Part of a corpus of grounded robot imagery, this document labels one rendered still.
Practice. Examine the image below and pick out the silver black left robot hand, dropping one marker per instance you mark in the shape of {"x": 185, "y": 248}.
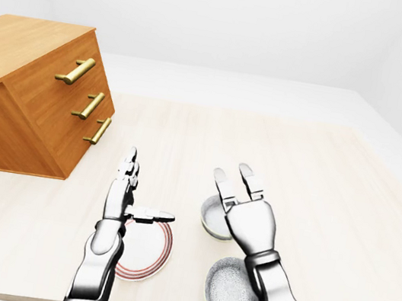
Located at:
{"x": 121, "y": 193}

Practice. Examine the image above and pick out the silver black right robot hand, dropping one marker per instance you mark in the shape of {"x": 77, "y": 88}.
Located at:
{"x": 251, "y": 220}

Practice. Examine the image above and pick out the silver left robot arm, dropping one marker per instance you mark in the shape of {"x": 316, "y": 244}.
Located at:
{"x": 96, "y": 268}

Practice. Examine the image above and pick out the patterned bowl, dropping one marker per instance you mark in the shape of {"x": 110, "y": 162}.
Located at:
{"x": 214, "y": 218}
{"x": 229, "y": 294}

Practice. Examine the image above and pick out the small wooden drawer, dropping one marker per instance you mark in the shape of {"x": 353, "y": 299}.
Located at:
{"x": 76, "y": 154}

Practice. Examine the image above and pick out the white plate with red rings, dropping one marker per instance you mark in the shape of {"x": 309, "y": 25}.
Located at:
{"x": 147, "y": 253}

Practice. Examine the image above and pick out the middle wooden drawer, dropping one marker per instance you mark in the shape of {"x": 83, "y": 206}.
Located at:
{"x": 71, "y": 119}

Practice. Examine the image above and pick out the wooden cabinet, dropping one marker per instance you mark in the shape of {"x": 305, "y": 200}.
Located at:
{"x": 2, "y": 117}

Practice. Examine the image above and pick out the large wooden drawer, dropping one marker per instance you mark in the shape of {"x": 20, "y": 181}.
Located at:
{"x": 50, "y": 67}

